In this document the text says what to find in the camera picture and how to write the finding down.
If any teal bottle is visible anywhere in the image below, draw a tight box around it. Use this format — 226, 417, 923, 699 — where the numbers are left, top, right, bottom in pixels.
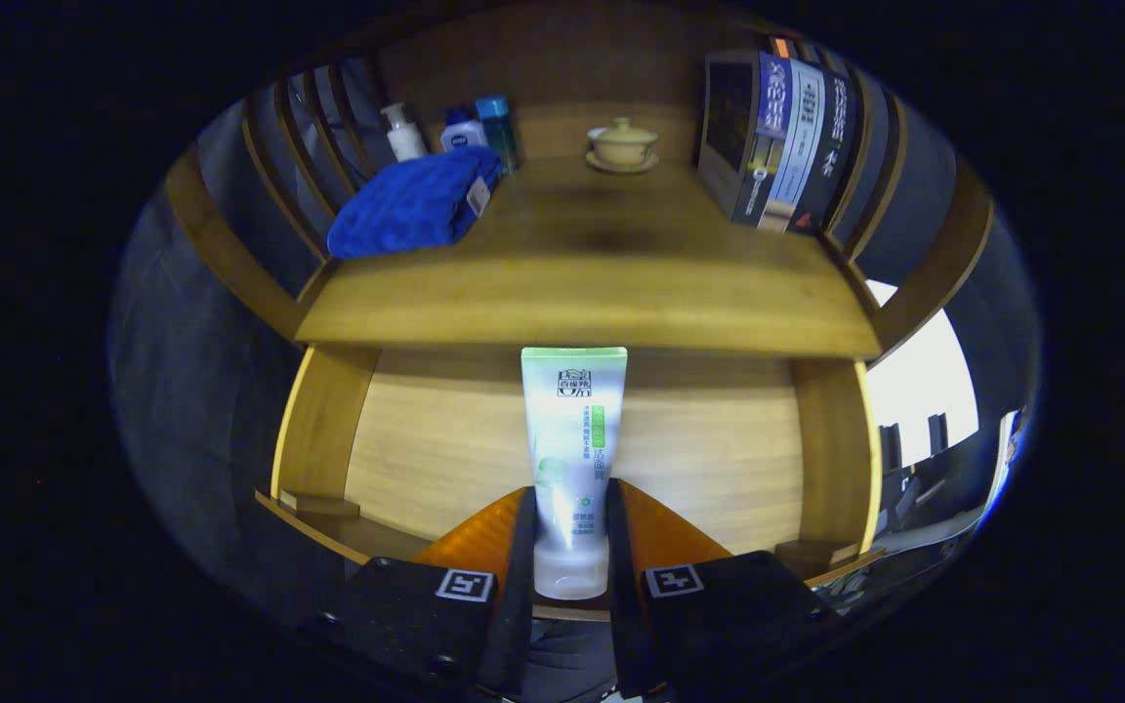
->
475, 95, 522, 175

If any pale grey book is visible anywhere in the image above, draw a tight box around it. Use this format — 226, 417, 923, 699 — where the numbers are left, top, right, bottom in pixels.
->
758, 61, 825, 233

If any wooden countertop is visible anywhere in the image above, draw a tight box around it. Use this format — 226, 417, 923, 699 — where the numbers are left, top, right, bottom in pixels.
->
294, 156, 883, 359

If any wooden cabinet with slatted sides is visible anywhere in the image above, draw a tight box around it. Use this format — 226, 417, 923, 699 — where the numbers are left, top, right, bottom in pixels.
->
164, 5, 996, 367

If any beige lidded teacup with saucer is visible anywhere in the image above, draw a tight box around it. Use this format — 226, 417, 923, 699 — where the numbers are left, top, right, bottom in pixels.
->
586, 117, 660, 176

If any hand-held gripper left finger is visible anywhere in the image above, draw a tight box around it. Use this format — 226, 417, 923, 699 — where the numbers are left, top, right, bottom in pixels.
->
313, 485, 536, 699

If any white bottle with blue cap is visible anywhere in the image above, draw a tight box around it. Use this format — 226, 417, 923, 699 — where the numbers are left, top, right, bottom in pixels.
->
440, 105, 488, 152

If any wooden drawer with black knob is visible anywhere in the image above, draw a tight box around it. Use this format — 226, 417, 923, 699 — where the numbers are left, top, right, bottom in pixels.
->
255, 344, 886, 621

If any blue book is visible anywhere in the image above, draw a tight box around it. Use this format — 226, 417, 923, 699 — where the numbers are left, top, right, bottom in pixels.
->
697, 51, 795, 227

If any blue folded towel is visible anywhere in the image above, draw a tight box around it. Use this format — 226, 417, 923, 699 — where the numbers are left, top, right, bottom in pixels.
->
327, 145, 504, 260

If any white pump bottle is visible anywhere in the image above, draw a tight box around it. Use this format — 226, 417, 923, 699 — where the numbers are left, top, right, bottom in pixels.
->
380, 103, 428, 163

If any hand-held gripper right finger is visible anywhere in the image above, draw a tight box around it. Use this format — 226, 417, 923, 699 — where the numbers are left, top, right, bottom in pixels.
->
604, 478, 842, 699

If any white facial cleanser tube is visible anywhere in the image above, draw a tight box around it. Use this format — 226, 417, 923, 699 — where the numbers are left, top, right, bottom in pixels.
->
521, 346, 629, 600

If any white box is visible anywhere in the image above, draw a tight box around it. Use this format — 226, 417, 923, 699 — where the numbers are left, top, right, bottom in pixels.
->
863, 280, 980, 470

